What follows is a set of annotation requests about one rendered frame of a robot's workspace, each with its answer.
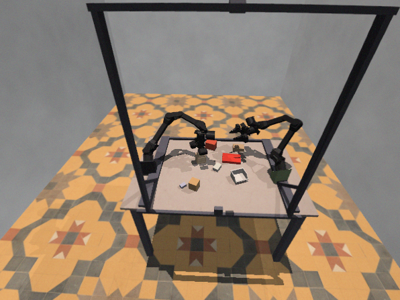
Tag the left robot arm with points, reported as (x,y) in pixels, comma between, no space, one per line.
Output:
(152,145)

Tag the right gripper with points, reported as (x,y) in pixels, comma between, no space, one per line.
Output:
(244,136)

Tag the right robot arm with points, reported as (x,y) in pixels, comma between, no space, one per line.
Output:
(276,154)

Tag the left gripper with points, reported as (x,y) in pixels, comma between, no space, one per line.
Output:
(201,149)

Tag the orange-red cube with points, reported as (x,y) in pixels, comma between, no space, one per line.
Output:
(209,144)

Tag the red flat block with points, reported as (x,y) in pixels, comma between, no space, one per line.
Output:
(231,158)

